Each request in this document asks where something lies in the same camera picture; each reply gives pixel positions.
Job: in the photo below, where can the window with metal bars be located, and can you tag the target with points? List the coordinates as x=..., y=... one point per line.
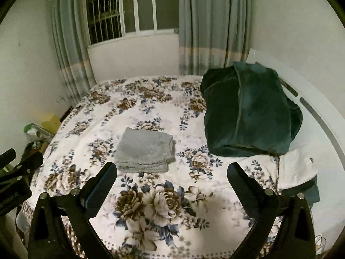
x=115, y=19

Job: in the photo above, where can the green and white bag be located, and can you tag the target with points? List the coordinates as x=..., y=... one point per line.
x=34, y=133

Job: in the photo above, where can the right grey-green curtain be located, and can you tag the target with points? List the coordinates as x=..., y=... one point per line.
x=212, y=34

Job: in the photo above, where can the grey-green curtain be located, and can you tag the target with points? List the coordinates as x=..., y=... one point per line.
x=212, y=34
x=71, y=48

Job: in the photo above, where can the yellow cardboard box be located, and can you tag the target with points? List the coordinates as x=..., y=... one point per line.
x=51, y=123

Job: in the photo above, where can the left grey-green curtain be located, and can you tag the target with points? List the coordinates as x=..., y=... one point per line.
x=71, y=48

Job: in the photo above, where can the grey fluffy pants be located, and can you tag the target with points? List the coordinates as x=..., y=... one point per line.
x=144, y=151

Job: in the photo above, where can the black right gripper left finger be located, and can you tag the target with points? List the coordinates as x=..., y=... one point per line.
x=48, y=237

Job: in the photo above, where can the dark grey folded clothes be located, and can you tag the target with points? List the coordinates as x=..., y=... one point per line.
x=309, y=189

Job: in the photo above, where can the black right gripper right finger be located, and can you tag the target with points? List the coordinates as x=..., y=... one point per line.
x=295, y=237

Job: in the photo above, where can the white bed headboard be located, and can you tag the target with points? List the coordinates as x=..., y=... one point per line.
x=323, y=111

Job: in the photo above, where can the dark green folded blanket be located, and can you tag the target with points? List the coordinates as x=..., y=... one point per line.
x=247, y=111

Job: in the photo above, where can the floral bed blanket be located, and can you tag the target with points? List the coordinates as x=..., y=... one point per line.
x=171, y=197

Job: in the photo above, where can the white folded cloth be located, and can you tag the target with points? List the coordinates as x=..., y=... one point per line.
x=295, y=168

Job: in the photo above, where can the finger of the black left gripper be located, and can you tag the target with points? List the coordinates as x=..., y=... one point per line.
x=23, y=171

